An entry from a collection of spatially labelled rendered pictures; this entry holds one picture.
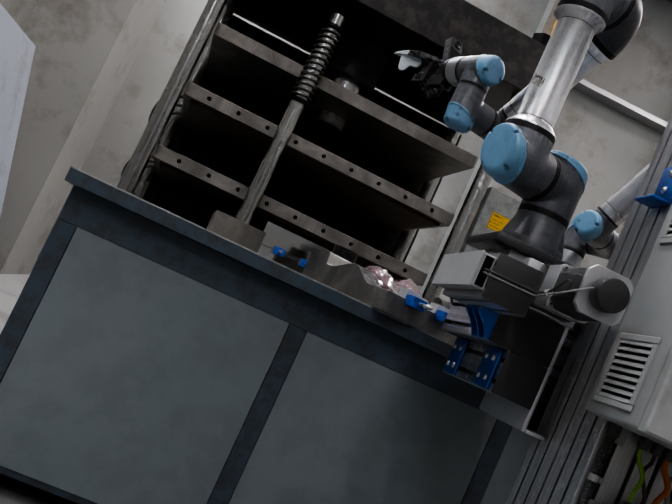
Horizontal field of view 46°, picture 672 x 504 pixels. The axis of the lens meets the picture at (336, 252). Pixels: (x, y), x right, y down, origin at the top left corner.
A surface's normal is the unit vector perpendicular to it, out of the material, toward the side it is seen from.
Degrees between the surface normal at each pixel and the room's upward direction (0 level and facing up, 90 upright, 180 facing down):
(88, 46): 90
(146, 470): 90
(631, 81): 90
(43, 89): 90
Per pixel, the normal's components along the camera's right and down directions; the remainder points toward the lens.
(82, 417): 0.20, 0.00
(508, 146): -0.80, -0.27
